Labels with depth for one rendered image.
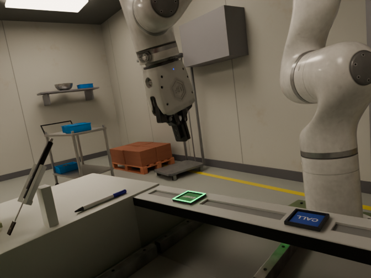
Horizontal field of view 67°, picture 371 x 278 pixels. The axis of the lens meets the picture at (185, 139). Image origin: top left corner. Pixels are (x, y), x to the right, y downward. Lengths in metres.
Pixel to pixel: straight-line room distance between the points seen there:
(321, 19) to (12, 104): 6.35
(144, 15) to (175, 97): 0.17
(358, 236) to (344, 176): 0.22
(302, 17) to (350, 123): 0.25
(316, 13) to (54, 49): 6.57
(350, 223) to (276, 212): 0.12
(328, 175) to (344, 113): 0.14
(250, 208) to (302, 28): 0.41
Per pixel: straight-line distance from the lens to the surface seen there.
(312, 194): 0.72
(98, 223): 0.69
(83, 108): 6.99
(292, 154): 3.58
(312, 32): 0.73
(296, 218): 0.53
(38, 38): 7.01
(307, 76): 0.66
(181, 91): 0.59
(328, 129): 0.66
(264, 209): 0.57
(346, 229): 0.52
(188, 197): 0.65
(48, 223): 0.66
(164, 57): 0.55
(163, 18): 0.49
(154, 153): 4.82
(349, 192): 0.71
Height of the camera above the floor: 1.19
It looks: 9 degrees down
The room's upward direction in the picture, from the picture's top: 8 degrees counter-clockwise
